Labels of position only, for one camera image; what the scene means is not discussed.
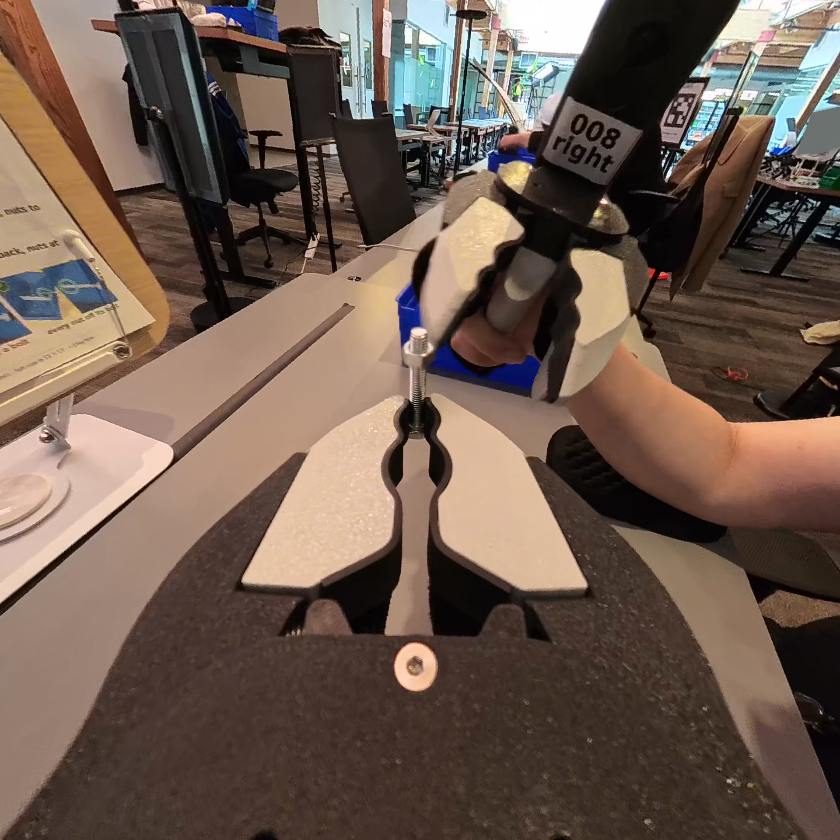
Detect grey desk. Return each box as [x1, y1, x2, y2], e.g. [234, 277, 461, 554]
[0, 200, 821, 840]

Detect black mesh-back chair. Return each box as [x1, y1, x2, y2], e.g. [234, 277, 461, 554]
[330, 115, 419, 249]

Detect black bag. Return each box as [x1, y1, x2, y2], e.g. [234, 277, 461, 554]
[279, 26, 342, 50]

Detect printed instruction sheet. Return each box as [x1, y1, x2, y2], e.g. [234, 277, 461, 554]
[0, 118, 157, 395]

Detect blue storage crate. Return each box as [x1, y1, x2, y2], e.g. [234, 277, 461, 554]
[206, 3, 280, 42]

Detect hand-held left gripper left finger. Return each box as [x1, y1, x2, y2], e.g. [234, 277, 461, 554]
[240, 394, 409, 634]

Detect person's black trousers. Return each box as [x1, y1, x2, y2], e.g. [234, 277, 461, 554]
[761, 610, 840, 840]

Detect black monitor on floor stand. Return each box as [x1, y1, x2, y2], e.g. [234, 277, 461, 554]
[115, 10, 277, 332]

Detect blue jacket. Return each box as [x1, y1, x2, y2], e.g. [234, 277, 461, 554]
[206, 72, 250, 198]

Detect black swivel chair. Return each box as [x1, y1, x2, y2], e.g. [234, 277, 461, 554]
[626, 125, 706, 339]

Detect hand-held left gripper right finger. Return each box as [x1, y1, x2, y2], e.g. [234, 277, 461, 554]
[425, 392, 589, 634]

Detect light wooden board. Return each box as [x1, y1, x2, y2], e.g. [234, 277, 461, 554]
[0, 52, 172, 368]

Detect person's right forearm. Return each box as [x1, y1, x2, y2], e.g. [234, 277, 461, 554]
[566, 341, 840, 531]

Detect person's right hand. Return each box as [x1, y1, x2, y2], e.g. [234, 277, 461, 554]
[451, 314, 546, 368]

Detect dark wooden table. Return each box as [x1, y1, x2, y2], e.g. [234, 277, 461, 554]
[742, 174, 840, 277]

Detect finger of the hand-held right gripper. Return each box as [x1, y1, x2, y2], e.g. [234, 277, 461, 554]
[530, 247, 634, 404]
[413, 196, 527, 347]

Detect row of office desks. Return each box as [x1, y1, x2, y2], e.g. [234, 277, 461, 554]
[394, 118, 526, 185]

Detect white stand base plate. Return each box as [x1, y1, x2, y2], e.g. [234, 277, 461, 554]
[0, 341, 175, 605]

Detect black mesh wrist pad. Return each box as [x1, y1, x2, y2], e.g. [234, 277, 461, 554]
[546, 425, 728, 544]

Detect wooden top standing desk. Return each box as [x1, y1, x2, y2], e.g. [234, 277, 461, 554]
[92, 18, 345, 290]

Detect silver bolt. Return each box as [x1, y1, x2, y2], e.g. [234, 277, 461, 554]
[403, 327, 434, 439]

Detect black office chair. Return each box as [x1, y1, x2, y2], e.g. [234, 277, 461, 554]
[226, 128, 299, 269]

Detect blue plastic bin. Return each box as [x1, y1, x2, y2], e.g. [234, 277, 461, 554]
[395, 282, 546, 396]

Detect black floor lamp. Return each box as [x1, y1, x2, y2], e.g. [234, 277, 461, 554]
[453, 8, 490, 181]

